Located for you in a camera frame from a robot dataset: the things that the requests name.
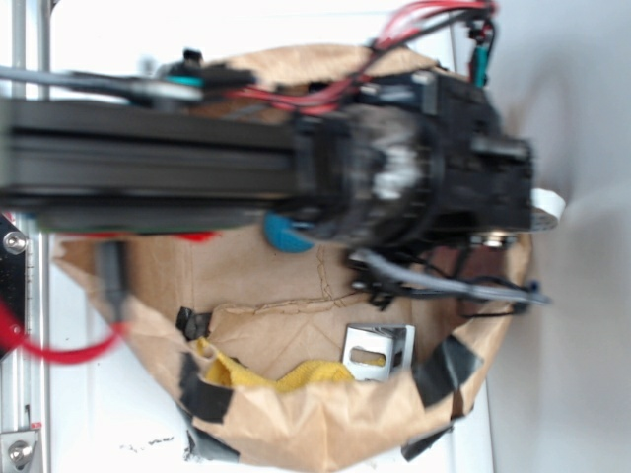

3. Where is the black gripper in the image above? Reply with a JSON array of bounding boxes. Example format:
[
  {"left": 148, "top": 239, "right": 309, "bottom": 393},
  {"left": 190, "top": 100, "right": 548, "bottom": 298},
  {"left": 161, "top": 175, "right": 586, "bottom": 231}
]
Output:
[{"left": 315, "top": 70, "right": 533, "bottom": 246}]

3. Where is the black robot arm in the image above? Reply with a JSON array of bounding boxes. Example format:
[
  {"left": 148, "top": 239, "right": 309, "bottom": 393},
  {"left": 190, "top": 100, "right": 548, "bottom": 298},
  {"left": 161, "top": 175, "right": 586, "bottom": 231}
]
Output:
[{"left": 1, "top": 67, "right": 533, "bottom": 247}]

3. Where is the teal rubber ball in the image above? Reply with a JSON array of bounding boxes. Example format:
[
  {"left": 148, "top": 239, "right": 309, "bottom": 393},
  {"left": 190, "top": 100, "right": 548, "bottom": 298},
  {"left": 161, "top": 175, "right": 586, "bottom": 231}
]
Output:
[{"left": 262, "top": 213, "right": 315, "bottom": 254}]

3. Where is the brown paper bag bin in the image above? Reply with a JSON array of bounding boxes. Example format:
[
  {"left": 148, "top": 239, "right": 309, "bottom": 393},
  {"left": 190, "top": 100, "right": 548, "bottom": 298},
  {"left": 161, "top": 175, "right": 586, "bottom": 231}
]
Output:
[{"left": 51, "top": 44, "right": 534, "bottom": 473}]

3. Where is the yellow cloth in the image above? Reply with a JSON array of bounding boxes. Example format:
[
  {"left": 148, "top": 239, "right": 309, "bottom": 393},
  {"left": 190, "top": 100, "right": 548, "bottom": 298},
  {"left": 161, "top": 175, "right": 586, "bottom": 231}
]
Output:
[{"left": 193, "top": 337, "right": 355, "bottom": 393}]

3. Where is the black mounting plate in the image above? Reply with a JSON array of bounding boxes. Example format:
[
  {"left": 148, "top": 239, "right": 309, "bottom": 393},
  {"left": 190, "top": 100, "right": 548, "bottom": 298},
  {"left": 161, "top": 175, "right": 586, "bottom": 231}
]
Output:
[{"left": 1, "top": 214, "right": 29, "bottom": 360}]

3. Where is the grey cable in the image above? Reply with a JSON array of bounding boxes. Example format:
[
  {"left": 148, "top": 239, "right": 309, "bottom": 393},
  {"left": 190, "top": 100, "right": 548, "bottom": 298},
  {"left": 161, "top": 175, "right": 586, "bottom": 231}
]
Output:
[{"left": 352, "top": 248, "right": 553, "bottom": 306}]

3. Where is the red and black wire bundle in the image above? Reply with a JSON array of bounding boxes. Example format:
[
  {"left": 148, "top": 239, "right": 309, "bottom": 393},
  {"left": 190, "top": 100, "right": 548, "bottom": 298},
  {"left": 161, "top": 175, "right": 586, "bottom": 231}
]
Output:
[{"left": 245, "top": 0, "right": 500, "bottom": 117}]

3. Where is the metal angle bracket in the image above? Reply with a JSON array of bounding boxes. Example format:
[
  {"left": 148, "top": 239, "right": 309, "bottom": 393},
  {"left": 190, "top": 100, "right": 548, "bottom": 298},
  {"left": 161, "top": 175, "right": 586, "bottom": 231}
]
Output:
[{"left": 342, "top": 323, "right": 416, "bottom": 381}]

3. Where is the aluminium frame rail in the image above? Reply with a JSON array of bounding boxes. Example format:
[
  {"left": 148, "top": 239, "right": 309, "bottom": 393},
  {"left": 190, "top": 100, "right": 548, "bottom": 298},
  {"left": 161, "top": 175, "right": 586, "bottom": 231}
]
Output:
[{"left": 1, "top": 1, "right": 52, "bottom": 472}]

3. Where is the red cable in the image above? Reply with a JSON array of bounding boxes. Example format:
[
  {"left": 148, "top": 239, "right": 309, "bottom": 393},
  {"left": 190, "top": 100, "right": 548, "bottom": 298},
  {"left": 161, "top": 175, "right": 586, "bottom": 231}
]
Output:
[{"left": 0, "top": 300, "right": 130, "bottom": 366}]

